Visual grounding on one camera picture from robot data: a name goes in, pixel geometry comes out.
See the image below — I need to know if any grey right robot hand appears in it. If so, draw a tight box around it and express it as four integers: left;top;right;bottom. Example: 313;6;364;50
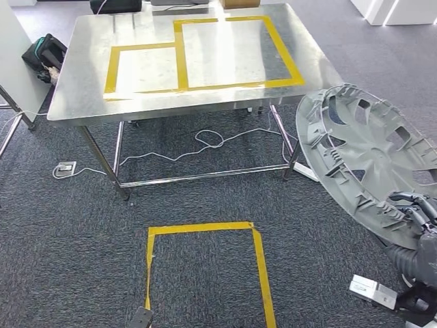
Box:
389;192;437;290

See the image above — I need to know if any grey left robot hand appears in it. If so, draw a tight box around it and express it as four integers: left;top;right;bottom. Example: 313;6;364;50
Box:
128;307;154;328

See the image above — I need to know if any grey plastic wheel hubcap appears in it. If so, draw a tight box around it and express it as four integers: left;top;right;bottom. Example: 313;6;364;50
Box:
295;83;437;251

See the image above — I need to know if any stainless steel workbench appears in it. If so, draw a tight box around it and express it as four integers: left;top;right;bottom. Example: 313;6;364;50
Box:
46;3;343;202

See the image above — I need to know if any metal floor socket box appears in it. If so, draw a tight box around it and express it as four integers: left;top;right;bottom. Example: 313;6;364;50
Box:
56;161;77;178

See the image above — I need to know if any white power strip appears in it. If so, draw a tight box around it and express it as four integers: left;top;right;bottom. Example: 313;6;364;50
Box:
293;161;320;183

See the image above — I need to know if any black backpack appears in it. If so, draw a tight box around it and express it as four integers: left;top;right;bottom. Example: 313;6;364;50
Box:
21;33;68;85

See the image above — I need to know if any black equipment bag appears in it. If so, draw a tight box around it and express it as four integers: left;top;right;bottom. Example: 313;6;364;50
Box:
90;0;143;14

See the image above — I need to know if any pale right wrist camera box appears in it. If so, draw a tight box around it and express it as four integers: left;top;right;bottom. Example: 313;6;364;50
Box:
349;275;399;311

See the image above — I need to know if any white floor cable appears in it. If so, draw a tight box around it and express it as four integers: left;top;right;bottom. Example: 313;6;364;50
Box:
52;108;298;180

